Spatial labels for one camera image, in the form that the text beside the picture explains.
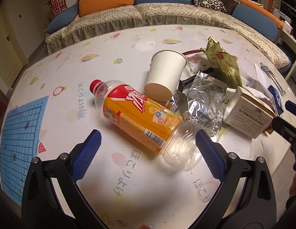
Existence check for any red clear candy wrapper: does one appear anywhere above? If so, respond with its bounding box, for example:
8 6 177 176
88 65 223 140
182 49 211 76

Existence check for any dark blue small box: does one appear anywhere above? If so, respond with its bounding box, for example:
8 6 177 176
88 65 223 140
268 85 284 115

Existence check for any white paper cup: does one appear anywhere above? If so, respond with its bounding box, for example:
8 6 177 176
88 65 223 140
144 50 187 102

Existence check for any black razor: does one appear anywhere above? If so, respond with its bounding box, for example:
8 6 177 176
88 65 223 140
178 68 212 92

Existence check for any white paper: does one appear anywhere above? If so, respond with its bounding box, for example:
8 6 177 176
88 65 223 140
242 64 275 104

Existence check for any right blue cushion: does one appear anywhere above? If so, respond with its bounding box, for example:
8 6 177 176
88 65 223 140
232 4 278 42

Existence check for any quilted beige sofa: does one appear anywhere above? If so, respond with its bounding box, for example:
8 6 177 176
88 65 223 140
45 3 289 69

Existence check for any orange label plastic bottle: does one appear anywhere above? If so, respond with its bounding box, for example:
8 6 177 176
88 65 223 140
89 80 202 170

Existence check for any gold snack bag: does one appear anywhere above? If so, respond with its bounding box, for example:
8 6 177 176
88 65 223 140
205 37 242 89

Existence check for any silver foil bag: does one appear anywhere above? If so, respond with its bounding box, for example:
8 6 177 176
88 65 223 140
167 73 228 137

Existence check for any right orange cushion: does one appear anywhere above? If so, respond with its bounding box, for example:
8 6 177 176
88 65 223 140
239 0 284 30

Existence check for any white side table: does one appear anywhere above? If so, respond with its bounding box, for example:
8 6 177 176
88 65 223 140
279 28 296 81

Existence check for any white cardboard box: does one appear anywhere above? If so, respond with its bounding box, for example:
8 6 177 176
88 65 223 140
223 86 275 139

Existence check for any blue end cushion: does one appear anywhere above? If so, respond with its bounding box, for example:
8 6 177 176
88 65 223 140
47 5 79 34

